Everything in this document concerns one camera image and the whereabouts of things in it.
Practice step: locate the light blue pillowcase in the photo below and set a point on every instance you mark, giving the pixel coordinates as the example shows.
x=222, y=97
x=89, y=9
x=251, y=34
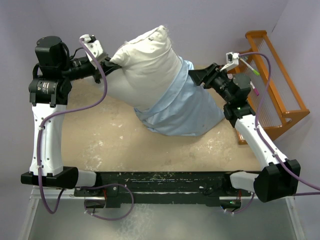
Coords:
x=185, y=109

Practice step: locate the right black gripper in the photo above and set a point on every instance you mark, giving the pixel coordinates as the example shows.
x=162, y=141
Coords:
x=214, y=70

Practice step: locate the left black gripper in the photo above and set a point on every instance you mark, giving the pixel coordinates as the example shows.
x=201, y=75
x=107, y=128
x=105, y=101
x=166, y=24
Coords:
x=106, y=67

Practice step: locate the white pillow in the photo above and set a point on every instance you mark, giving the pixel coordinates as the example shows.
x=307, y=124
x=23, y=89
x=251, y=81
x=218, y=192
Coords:
x=148, y=64

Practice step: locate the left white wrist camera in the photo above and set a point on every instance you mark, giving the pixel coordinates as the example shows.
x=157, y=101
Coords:
x=97, y=52

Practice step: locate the orange wooden tiered rack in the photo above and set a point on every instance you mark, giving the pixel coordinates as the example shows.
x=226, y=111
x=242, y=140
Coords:
x=282, y=107

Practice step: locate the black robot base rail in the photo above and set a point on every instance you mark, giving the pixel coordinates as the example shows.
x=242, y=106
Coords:
x=209, y=188

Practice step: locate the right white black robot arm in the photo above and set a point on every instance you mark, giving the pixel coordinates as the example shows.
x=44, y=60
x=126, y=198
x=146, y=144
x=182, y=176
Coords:
x=277, y=177

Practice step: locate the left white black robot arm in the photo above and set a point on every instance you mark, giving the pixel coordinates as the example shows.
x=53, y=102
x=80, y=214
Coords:
x=49, y=91

